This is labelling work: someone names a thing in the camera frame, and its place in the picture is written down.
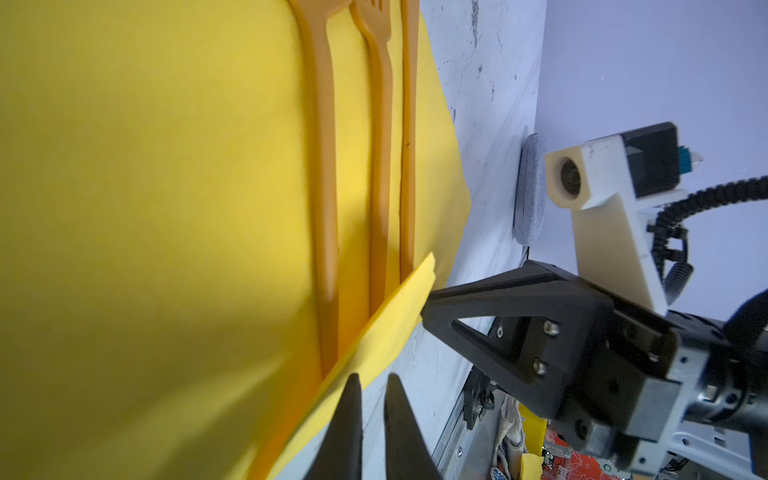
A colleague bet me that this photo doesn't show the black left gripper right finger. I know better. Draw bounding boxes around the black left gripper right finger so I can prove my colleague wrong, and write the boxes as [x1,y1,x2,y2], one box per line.
[384,373,441,479]

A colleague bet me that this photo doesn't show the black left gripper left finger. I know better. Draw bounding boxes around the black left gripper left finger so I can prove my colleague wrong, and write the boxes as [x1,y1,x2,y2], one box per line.
[305,373,363,480]

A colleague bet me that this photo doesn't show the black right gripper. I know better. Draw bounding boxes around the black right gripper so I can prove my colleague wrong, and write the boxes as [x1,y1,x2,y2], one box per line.
[422,261,767,474]

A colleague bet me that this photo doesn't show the yellow paper napkin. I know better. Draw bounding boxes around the yellow paper napkin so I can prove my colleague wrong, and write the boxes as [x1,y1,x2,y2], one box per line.
[1,1,470,479]

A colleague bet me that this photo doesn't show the yellow plastic knife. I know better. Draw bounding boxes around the yellow plastic knife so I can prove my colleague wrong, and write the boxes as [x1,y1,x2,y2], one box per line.
[399,0,419,281]

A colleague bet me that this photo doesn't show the yellow plastic fork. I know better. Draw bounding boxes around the yellow plastic fork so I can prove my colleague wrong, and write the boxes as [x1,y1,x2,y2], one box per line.
[351,1,393,313]

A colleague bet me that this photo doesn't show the yellow plastic spoon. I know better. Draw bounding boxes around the yellow plastic spoon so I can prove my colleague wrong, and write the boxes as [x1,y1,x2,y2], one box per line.
[290,1,349,374]

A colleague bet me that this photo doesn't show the grey oval case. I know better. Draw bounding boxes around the grey oval case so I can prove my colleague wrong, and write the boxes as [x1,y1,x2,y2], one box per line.
[513,133,549,247]

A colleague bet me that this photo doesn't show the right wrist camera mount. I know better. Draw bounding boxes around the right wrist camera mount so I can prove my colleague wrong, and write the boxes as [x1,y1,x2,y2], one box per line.
[546,122,687,315]

